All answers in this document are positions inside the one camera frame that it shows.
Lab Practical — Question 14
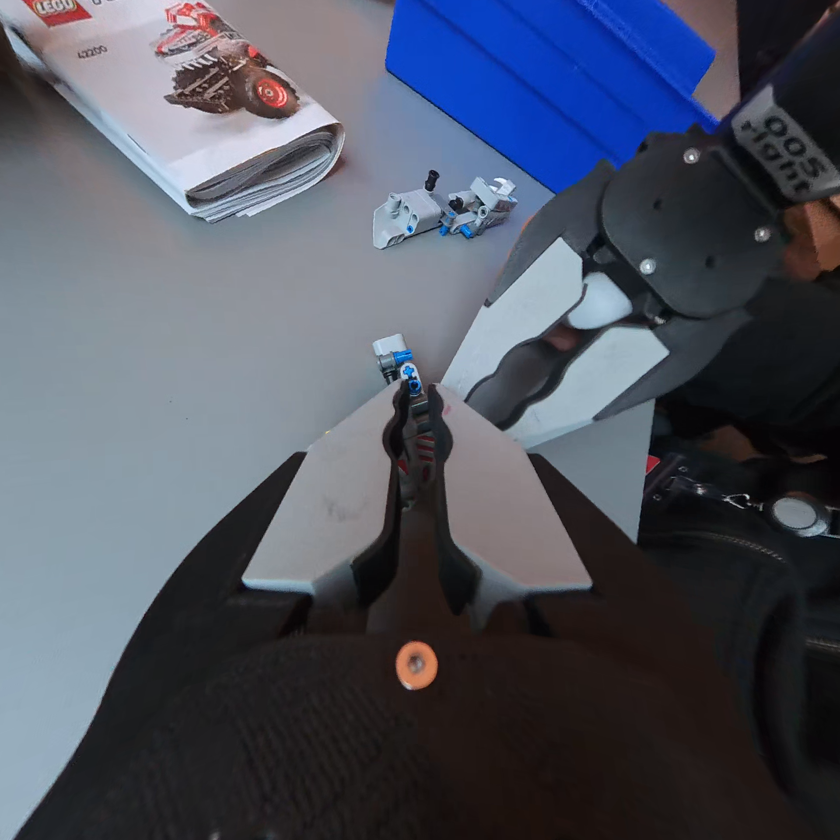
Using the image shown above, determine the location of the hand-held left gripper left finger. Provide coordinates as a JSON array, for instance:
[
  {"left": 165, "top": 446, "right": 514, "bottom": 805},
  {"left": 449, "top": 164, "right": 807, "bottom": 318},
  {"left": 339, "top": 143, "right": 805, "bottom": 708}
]
[{"left": 241, "top": 379, "right": 403, "bottom": 634}]

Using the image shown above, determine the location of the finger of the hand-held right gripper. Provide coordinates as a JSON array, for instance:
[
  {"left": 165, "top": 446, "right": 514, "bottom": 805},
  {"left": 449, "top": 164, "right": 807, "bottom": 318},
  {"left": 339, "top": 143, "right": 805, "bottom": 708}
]
[
  {"left": 469, "top": 325, "right": 670, "bottom": 450},
  {"left": 441, "top": 238, "right": 632, "bottom": 403}
]

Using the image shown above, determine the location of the blue plastic bin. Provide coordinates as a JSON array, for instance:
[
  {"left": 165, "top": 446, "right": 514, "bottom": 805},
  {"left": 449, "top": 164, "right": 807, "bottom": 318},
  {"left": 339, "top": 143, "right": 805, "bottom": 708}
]
[{"left": 385, "top": 0, "right": 719, "bottom": 194}]

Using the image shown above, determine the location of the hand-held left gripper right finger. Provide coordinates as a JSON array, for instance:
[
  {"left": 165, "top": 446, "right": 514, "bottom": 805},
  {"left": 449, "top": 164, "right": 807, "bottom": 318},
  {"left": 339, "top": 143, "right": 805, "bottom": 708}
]
[{"left": 430, "top": 382, "right": 593, "bottom": 632}]

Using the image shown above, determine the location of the round badge reel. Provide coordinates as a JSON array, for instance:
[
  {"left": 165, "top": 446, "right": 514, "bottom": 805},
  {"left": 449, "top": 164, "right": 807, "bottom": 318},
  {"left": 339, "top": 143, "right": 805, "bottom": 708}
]
[{"left": 768, "top": 495, "right": 840, "bottom": 539}]

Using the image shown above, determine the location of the person's right hand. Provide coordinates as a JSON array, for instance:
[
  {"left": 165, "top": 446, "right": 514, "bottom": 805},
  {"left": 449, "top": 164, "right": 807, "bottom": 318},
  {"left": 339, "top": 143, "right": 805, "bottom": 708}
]
[{"left": 781, "top": 193, "right": 840, "bottom": 283}]

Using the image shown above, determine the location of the lego instruction booklet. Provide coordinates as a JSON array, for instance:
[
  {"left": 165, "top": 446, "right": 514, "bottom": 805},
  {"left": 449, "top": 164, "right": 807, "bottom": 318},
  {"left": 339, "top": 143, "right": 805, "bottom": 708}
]
[{"left": 0, "top": 0, "right": 345, "bottom": 224}]

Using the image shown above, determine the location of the lego assembly with red part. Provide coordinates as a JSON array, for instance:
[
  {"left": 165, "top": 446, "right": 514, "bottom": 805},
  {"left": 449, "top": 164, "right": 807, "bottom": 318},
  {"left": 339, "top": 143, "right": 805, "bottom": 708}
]
[{"left": 372, "top": 338, "right": 454, "bottom": 513}]

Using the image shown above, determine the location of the white grey lego sub-assembly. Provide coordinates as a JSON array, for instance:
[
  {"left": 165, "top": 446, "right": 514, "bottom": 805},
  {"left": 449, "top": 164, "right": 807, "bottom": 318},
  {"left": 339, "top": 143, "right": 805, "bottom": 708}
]
[{"left": 438, "top": 176, "right": 519, "bottom": 240}]

